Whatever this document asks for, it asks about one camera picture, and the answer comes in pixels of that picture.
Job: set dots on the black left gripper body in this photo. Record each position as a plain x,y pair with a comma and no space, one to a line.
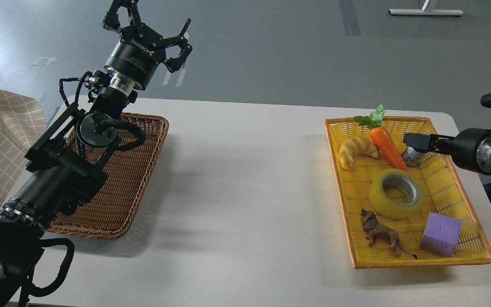
137,56

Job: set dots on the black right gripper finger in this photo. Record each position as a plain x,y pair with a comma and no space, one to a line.
428,143

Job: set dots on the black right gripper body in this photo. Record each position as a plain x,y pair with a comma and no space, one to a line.
471,150

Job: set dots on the yellow tape roll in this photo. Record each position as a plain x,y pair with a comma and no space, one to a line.
396,194

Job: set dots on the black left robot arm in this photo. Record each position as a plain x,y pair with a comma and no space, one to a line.
67,162

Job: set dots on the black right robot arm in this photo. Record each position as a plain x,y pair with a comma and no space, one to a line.
469,150

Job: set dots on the small dark jar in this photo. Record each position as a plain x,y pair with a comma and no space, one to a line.
412,157

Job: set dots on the toy carrot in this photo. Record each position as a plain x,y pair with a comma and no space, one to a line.
381,137

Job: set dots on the yellow woven tray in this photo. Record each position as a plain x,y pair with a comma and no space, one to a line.
444,194

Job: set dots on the toy croissant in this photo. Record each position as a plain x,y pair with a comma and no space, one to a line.
354,146

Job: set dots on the purple foam cube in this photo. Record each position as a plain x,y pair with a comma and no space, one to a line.
441,234

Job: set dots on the brown toy lion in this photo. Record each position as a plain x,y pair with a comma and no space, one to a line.
374,230

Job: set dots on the white metal stand base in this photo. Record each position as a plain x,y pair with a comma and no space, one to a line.
426,8

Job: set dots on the brown wicker basket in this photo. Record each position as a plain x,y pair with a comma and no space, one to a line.
112,211

